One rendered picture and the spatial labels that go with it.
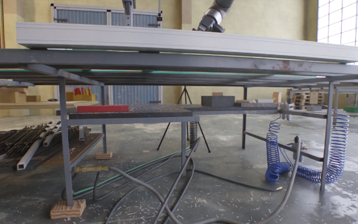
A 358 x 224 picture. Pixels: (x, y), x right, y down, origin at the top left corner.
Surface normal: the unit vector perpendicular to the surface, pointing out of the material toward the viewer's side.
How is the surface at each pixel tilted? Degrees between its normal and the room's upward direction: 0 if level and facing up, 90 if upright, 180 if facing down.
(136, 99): 90
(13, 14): 90
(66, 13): 90
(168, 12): 90
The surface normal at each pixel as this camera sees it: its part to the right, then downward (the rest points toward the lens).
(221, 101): 0.20, 0.09
